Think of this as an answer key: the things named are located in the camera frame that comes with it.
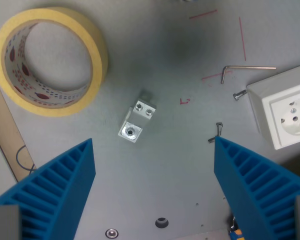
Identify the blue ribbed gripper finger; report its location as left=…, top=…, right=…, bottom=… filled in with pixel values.
left=213, top=135, right=300, bottom=240
left=0, top=138, right=97, bottom=240

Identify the blue yellow object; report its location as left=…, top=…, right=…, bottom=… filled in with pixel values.
left=229, top=216, right=244, bottom=240

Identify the round metal table screw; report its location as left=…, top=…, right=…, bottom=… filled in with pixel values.
left=105, top=228, right=119, bottom=239

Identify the wooden board with black line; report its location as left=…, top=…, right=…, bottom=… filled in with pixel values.
left=0, top=68, right=37, bottom=183

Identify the socket head screw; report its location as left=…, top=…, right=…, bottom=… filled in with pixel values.
left=232, top=89, right=248, bottom=101

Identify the metal allen key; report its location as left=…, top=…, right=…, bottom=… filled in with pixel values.
left=220, top=65, right=277, bottom=85

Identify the yellow masking tape roll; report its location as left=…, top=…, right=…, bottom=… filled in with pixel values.
left=0, top=6, right=109, bottom=118

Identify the white wall power socket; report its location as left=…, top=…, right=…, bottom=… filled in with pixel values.
left=246, top=65, right=300, bottom=151

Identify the aluminium angle bracket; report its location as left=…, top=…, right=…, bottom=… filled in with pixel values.
left=117, top=89, right=158, bottom=144

